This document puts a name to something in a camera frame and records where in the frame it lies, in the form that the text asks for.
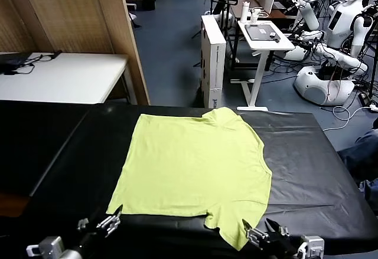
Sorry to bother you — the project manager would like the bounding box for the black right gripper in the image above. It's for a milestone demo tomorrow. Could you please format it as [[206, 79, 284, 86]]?
[[241, 217, 299, 254]]

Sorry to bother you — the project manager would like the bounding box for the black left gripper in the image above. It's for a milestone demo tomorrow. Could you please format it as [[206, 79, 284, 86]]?
[[77, 208, 122, 253]]

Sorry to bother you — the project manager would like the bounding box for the yellow-green T-shirt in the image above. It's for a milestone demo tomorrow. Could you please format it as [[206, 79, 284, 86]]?
[[105, 107, 272, 250]]

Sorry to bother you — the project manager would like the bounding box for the small white robot base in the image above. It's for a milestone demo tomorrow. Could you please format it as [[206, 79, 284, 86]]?
[[283, 45, 311, 62]]

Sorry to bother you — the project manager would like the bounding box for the large white rounded robot base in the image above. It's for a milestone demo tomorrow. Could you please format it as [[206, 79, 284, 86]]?
[[294, 64, 355, 106]]

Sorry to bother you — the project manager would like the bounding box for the black plastic table cover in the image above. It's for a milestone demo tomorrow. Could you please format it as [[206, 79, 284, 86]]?
[[23, 104, 378, 257]]

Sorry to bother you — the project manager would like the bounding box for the black side table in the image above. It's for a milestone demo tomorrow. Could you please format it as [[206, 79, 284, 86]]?
[[0, 99, 92, 198]]

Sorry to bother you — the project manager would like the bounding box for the blue jeans leg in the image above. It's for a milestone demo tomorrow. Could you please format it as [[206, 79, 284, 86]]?
[[336, 129, 378, 212]]

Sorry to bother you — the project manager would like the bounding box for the white folding table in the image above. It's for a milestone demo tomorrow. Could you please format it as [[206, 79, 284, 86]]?
[[0, 51, 138, 106]]

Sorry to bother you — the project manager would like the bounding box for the tall white cardboard box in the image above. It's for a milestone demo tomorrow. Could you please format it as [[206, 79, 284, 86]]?
[[200, 14, 227, 109]]

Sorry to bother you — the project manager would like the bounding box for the small white standing desk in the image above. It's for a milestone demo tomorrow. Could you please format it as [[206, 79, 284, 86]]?
[[230, 19, 296, 112]]

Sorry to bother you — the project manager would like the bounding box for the grey closed laptop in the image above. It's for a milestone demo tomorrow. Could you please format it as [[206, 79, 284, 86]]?
[[244, 24, 281, 41]]

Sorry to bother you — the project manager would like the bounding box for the wooden partition screen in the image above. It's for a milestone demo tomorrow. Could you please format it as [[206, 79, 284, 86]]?
[[0, 0, 151, 106]]

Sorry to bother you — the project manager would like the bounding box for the brown wooden desk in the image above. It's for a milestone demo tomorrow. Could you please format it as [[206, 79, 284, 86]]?
[[230, 0, 299, 21]]

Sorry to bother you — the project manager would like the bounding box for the white water bottle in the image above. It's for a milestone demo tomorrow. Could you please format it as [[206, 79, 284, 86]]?
[[240, 1, 250, 24]]

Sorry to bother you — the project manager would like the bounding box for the white humanoid robot upper body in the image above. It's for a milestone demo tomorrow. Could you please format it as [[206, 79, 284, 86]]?
[[312, 0, 374, 76]]

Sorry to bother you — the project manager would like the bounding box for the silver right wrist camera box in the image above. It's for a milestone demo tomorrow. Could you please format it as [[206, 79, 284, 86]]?
[[296, 234, 325, 258]]

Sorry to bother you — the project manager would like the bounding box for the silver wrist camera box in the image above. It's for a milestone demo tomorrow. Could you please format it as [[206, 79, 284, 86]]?
[[296, 234, 325, 258], [25, 235, 64, 258]]

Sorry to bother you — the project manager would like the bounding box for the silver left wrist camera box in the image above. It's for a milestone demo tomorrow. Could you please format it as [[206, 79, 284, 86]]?
[[25, 235, 64, 258]]

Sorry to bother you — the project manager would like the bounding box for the white floor cable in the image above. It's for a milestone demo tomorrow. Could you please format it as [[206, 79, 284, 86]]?
[[321, 104, 378, 132]]

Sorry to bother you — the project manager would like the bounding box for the black floor cable tangle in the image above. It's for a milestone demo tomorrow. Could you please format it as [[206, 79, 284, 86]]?
[[264, 55, 301, 83]]

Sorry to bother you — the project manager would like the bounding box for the black cable with adapter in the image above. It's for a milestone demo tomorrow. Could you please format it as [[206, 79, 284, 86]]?
[[2, 50, 63, 76]]

